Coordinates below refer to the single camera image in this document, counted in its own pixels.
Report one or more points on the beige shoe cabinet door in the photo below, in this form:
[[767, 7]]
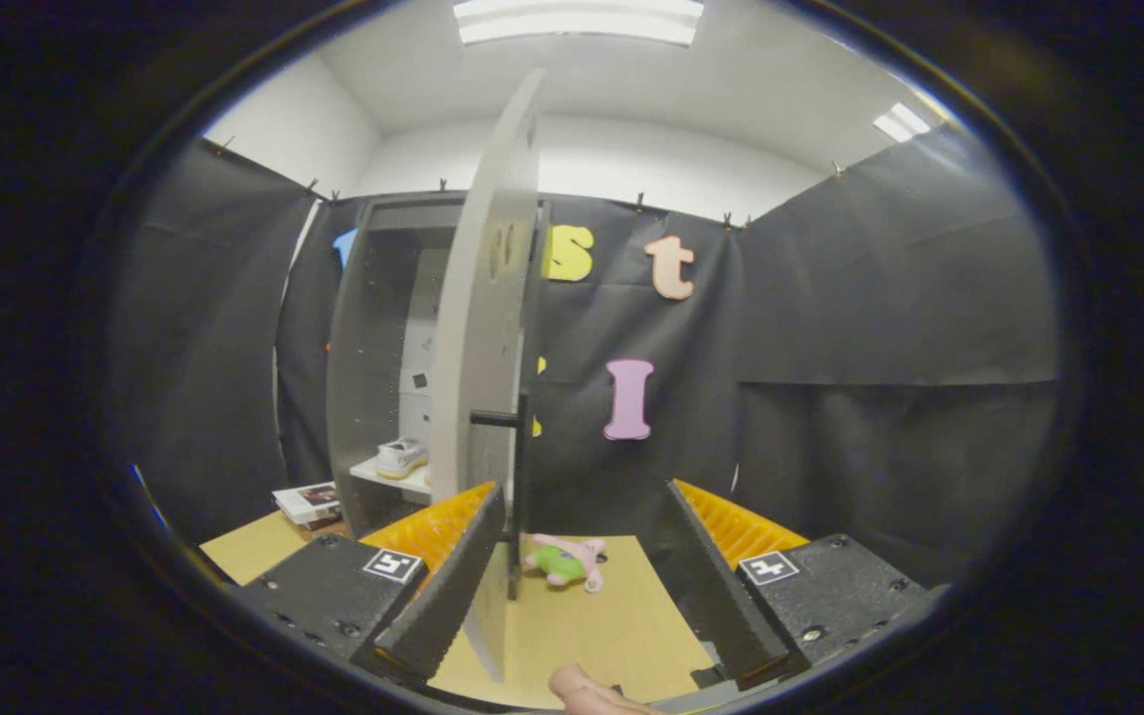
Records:
[[478, 348]]

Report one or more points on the long ceiling light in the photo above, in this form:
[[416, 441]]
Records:
[[582, 22]]

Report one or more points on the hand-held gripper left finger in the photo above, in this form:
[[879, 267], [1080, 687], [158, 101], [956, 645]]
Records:
[[458, 586]]

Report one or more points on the white shoe yellow sole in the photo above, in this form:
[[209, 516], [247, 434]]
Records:
[[401, 457]]

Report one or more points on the green pink plush toy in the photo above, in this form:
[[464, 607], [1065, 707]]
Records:
[[562, 563]]

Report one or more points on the white book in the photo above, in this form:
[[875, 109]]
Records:
[[304, 501]]

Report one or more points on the grey shoe cabinet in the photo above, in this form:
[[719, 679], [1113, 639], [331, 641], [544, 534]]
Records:
[[363, 377]]

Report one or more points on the small ceiling light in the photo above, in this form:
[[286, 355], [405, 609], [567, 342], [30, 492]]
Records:
[[902, 122]]

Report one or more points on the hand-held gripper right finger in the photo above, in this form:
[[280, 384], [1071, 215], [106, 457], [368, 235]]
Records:
[[721, 596]]

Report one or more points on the black backdrop cloth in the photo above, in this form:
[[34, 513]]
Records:
[[880, 298]]

